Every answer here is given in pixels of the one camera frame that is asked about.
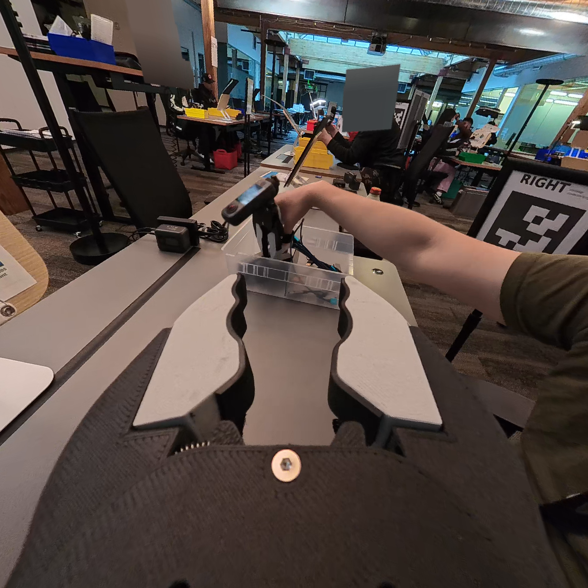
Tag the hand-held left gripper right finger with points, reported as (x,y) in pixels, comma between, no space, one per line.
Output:
(390,367)

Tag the framed black white marker sign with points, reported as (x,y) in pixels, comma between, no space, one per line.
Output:
(537,216)

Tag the clear plastic storage box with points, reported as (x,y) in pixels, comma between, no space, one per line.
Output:
(266,275)

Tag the unframed black white marker sign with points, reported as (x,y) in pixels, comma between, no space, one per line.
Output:
(411,119)

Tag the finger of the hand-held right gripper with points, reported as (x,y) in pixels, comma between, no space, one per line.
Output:
(275,246)

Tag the bottle with orange cap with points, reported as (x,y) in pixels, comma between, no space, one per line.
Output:
(375,193)

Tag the row of yellow bins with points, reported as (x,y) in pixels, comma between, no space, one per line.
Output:
(206,113)

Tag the red storage bin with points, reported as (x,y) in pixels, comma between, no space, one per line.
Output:
(225,160)

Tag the ceiling projector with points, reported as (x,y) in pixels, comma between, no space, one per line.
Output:
(377,45)

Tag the person's right forearm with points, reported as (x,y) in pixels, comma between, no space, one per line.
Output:
(413,248)

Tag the blue storage bin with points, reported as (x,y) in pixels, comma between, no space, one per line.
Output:
(82,50)

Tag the wooden ceiling post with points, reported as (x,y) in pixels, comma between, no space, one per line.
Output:
(208,46)

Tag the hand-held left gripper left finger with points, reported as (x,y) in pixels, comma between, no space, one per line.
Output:
(193,363)

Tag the person's right hand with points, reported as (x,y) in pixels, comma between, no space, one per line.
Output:
(301,204)

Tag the green storage bin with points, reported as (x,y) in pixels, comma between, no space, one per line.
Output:
(471,157)

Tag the black utility cart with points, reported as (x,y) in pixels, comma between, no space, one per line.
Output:
(50,179)

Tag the printed instruction sheet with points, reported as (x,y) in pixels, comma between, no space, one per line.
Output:
(13,275)

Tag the black box device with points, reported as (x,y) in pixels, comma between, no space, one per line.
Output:
(177,235)
(351,181)

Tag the yellow storage bins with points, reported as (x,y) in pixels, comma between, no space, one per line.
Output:
(317,158)

